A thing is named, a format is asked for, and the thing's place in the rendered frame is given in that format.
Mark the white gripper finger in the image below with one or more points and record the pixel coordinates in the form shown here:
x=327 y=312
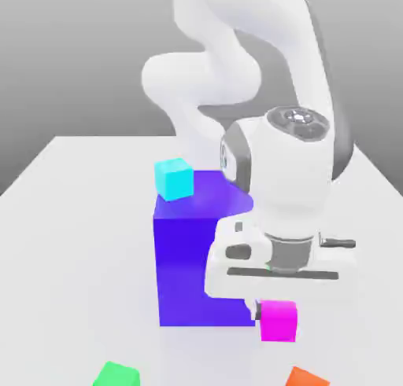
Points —
x=255 y=310

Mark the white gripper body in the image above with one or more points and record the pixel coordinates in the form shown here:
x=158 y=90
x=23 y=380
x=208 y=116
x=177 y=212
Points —
x=283 y=287

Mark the small magenta cube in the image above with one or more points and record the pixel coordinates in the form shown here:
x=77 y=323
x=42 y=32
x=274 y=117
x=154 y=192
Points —
x=278 y=321

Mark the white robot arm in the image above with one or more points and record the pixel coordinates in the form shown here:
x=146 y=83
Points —
x=283 y=172

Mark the small orange cube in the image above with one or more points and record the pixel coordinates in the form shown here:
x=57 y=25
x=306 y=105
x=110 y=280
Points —
x=305 y=379

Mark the small cyan cube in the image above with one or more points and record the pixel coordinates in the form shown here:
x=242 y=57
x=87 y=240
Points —
x=174 y=180

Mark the small green cube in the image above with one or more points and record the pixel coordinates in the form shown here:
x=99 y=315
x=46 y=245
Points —
x=116 y=376

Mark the large blue box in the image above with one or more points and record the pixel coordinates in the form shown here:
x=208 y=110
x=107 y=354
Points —
x=182 y=266

